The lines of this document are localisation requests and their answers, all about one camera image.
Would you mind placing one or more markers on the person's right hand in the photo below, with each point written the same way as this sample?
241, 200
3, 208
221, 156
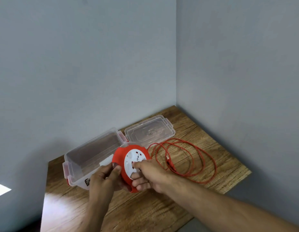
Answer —
154, 176

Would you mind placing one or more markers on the person's left hand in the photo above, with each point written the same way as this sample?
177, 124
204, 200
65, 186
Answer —
103, 183

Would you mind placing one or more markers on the clear plastic box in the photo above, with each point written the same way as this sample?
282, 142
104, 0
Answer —
91, 152

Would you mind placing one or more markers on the person's right forearm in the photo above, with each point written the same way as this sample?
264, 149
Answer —
224, 210

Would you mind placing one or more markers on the clear plastic lid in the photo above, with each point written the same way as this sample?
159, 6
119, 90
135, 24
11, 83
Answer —
149, 131

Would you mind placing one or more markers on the white window sill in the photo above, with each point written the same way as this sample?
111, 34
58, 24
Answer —
0, 190

